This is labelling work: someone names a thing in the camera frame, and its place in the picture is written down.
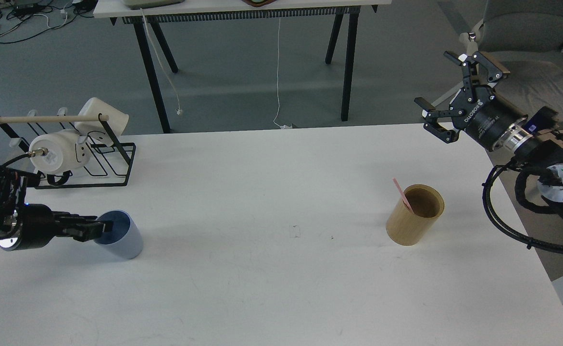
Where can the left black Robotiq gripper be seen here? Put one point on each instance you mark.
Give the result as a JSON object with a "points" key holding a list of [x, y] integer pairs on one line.
{"points": [[38, 227]]}

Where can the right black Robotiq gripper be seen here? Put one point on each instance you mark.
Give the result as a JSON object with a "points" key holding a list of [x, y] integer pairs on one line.
{"points": [[490, 120]]}

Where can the blue plastic cup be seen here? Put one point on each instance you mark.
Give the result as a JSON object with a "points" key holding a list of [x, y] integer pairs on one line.
{"points": [[124, 239]]}

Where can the pink chopstick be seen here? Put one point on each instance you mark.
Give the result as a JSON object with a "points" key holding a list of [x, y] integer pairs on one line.
{"points": [[403, 195]]}

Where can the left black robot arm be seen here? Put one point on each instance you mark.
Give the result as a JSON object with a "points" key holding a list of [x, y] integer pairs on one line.
{"points": [[13, 185]]}

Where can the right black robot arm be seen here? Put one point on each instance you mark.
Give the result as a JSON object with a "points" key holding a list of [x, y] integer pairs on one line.
{"points": [[539, 164]]}

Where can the grey office chair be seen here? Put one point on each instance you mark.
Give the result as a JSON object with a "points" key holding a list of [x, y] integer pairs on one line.
{"points": [[526, 36]]}

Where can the wooden dowel rod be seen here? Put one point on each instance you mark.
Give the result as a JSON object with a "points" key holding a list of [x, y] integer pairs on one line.
{"points": [[52, 119]]}

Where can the bamboo cylinder holder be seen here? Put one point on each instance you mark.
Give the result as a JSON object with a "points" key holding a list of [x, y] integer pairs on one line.
{"points": [[407, 225]]}

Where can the background white table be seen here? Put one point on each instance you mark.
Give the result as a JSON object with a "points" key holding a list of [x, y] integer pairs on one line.
{"points": [[142, 18]]}

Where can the black wire cup rack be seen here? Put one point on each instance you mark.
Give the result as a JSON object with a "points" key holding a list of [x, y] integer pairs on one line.
{"points": [[111, 161]]}

